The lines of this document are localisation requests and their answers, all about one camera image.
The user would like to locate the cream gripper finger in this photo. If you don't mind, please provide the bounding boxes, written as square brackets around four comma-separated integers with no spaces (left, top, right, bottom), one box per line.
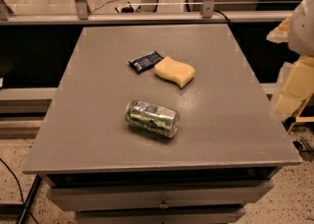
[271,55,314,115]
[266,17,291,43]

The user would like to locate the green soda can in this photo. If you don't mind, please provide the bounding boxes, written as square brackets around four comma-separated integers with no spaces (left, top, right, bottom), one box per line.
[125,99,180,139]

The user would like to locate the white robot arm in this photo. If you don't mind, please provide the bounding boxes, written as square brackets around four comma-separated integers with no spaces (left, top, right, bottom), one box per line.
[266,0,314,116]

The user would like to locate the yellow wavy sponge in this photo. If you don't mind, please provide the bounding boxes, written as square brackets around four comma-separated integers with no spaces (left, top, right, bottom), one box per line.
[154,56,195,88]

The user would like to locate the dark blue snack packet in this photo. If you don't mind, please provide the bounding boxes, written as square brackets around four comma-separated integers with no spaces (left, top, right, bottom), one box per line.
[129,51,163,74]

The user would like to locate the grey table drawer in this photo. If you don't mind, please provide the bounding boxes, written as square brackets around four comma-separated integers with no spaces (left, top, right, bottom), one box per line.
[47,180,274,212]

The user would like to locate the grey metal rail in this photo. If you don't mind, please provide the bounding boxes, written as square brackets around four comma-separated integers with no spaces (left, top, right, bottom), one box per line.
[0,11,292,26]

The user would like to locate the black floor cable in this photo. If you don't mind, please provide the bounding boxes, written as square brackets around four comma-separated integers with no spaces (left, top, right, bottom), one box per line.
[0,158,40,224]

